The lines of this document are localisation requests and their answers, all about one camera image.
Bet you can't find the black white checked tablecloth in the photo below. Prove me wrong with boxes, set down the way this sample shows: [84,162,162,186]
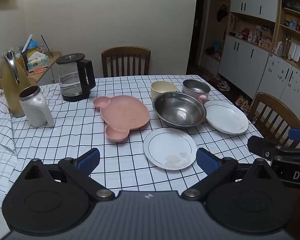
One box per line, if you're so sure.
[0,74,265,207]

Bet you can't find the deep white gold-rimmed plate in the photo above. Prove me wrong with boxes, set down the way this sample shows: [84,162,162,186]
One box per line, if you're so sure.
[204,100,249,135]

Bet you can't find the pink steel-lined bowl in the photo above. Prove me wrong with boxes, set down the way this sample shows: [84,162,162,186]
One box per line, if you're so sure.
[182,79,211,104]

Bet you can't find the green tissue pack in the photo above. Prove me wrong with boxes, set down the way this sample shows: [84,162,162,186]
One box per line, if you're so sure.
[27,52,49,71]

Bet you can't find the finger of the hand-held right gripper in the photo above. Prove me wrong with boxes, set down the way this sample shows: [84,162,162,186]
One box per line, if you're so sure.
[288,128,300,143]
[247,135,290,161]

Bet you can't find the grey sneakers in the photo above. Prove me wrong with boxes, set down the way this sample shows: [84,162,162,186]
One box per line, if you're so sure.
[216,80,231,92]

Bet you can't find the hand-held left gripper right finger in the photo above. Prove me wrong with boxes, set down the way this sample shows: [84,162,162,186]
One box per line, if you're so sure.
[181,147,278,202]

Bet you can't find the large stainless steel bowl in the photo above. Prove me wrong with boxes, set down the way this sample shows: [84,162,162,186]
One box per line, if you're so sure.
[152,92,207,130]

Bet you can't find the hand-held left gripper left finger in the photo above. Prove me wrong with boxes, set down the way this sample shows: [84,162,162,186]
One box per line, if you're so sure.
[24,148,115,201]

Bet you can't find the glass electric kettle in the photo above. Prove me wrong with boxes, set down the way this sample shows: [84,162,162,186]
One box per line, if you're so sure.
[56,53,96,102]

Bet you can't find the white flat containers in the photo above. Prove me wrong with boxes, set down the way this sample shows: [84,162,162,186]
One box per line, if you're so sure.
[289,42,300,63]

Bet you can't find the yellow thermos flask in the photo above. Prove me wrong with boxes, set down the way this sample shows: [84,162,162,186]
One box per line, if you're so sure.
[1,50,28,117]

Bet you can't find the white wooden wall cabinet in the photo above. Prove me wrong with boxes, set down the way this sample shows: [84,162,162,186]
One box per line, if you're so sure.
[202,0,300,120]

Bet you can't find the colourful children's shoes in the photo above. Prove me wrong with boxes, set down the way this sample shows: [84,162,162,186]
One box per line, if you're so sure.
[235,95,252,113]

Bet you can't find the wooden slat-back chair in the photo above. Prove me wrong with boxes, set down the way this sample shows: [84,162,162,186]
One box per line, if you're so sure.
[248,92,300,149]
[101,46,151,78]

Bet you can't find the black desk organizer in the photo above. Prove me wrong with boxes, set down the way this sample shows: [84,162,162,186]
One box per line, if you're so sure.
[21,46,40,61]

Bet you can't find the wooden side table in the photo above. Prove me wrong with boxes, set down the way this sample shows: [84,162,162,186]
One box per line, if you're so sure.
[0,51,62,88]

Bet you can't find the cream bowl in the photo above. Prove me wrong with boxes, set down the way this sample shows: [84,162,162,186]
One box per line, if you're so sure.
[150,81,178,100]

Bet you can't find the pink bear-shaped plate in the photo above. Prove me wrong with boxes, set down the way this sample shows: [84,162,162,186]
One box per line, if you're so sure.
[93,95,150,142]

